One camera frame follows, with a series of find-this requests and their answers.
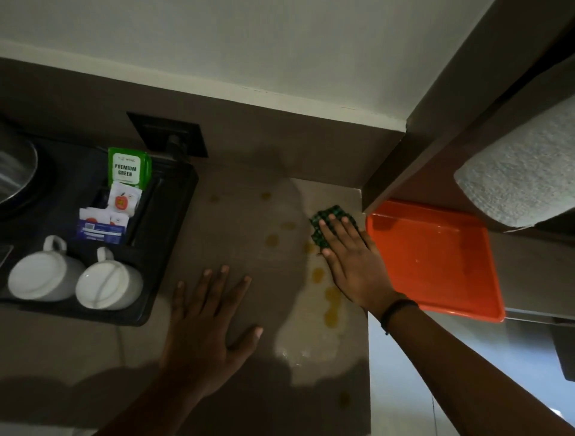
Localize person's right hand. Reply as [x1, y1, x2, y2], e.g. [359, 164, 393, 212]
[318, 214, 405, 312]

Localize person's left hand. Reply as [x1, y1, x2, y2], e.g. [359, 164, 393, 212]
[161, 265, 264, 396]

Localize green checked cleaning cloth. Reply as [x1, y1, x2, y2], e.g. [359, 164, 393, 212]
[310, 205, 360, 250]

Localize person's right forearm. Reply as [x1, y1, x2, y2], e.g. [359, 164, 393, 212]
[368, 300, 575, 436]

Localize person's left forearm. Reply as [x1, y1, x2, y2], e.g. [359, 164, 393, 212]
[92, 368, 213, 436]

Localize yellow liquid spill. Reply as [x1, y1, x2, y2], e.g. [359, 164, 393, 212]
[208, 191, 352, 329]

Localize white ceramic cup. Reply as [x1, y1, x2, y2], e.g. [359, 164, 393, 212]
[7, 235, 86, 303]
[75, 246, 145, 311]

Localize black wristband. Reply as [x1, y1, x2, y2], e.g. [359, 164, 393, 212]
[380, 298, 419, 336]

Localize black serving tray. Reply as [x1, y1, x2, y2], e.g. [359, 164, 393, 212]
[0, 134, 199, 328]

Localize orange plastic tray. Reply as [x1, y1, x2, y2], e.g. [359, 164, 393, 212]
[366, 199, 506, 323]

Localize white sachet with red print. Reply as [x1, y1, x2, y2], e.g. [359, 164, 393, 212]
[106, 181, 143, 217]
[79, 207, 130, 228]

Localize green tea packet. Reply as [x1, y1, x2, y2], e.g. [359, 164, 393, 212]
[107, 147, 152, 191]

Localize brown wooden shelf unit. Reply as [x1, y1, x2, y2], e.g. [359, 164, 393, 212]
[361, 0, 575, 235]

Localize grey folded towel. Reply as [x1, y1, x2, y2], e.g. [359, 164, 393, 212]
[453, 93, 575, 230]

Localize steel kettle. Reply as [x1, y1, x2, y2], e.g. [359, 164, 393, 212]
[0, 134, 40, 208]

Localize black wall socket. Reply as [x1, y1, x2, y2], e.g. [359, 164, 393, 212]
[127, 111, 209, 159]

